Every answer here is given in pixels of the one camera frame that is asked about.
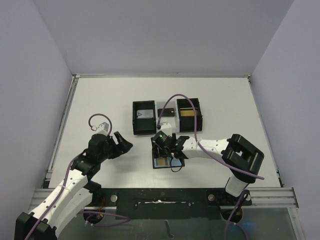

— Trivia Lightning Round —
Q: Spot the gold credit card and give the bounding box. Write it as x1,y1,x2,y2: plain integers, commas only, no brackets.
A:
180,108,201,117

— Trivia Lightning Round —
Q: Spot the aluminium frame rail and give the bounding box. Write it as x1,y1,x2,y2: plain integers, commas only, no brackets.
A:
21,73,80,240

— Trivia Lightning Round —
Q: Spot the black left bin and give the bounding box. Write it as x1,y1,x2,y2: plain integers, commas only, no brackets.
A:
132,100,157,136

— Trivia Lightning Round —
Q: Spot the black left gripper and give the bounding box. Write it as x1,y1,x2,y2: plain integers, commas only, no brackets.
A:
98,131,132,162

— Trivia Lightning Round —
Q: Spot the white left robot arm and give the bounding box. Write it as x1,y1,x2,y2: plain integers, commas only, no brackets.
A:
14,131,133,240

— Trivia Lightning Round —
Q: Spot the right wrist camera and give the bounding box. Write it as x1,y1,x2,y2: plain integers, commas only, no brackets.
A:
156,122,173,137

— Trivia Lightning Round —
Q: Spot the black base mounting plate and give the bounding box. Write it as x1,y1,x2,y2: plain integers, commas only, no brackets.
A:
82,188,238,223

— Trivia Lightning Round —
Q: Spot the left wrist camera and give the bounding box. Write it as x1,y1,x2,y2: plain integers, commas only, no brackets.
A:
91,122,110,136

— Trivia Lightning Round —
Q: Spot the black right bin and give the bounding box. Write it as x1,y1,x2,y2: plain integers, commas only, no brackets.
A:
176,98,203,133

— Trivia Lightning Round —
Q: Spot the black bin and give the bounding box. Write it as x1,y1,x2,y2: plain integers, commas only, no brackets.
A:
132,100,157,136
176,98,203,133

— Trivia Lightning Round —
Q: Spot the white middle bin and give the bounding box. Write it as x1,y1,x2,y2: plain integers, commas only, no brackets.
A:
155,99,180,134

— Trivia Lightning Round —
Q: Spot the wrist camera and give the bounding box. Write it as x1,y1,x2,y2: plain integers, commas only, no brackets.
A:
91,122,110,136
156,122,173,137

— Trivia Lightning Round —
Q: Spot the black credit card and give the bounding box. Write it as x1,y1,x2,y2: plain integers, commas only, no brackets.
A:
157,108,175,117

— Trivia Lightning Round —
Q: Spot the black leather card holder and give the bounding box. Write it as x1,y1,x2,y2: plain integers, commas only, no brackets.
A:
152,155,185,169

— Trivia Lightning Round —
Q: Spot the silver credit card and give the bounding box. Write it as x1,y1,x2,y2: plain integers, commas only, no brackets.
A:
136,109,154,119

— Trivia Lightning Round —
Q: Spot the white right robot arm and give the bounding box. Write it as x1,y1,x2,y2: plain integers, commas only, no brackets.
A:
151,131,265,205

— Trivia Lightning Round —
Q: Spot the gold card from holder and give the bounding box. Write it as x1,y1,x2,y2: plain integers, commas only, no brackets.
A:
155,157,169,168

